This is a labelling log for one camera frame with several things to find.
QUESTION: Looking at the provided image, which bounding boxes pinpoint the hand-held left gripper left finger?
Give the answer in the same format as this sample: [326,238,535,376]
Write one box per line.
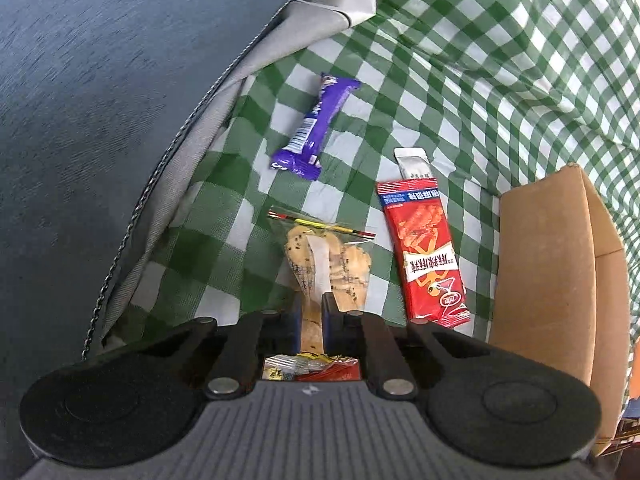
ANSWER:
[120,294,302,401]

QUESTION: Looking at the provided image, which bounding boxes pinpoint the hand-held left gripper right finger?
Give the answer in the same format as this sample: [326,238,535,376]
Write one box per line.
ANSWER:
[321,292,491,401]

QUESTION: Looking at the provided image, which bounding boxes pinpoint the yellow snack packet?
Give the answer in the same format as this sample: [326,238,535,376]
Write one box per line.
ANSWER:
[263,353,341,381]

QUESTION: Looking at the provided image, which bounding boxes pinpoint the clear cookie packet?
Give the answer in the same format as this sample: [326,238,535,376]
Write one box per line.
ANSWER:
[266,208,377,356]

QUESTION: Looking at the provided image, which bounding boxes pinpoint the red snack packet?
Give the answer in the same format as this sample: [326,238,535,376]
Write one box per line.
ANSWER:
[376,177,472,330]

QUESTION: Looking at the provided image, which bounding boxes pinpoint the small silver sachet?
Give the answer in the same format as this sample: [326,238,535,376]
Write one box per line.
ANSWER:
[394,147,435,181]

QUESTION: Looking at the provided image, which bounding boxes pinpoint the purple snack bar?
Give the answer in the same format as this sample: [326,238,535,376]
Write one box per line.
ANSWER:
[270,72,362,181]

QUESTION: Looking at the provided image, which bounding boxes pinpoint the brown cardboard box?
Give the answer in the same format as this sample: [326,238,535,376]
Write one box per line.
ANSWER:
[487,164,632,456]

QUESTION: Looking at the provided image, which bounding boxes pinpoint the small red packet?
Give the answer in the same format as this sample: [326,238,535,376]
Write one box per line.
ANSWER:
[300,360,363,381]

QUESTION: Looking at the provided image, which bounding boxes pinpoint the grey zippered cushion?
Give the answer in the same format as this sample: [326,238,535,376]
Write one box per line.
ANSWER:
[82,0,381,361]

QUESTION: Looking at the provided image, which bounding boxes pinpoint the green white checkered cloth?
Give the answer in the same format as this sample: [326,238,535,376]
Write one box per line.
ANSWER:
[102,0,640,351]

